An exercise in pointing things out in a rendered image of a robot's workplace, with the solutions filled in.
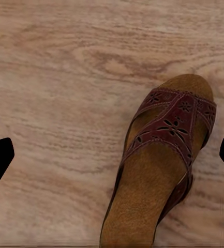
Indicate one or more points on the sandal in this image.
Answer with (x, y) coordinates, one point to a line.
(171, 126)

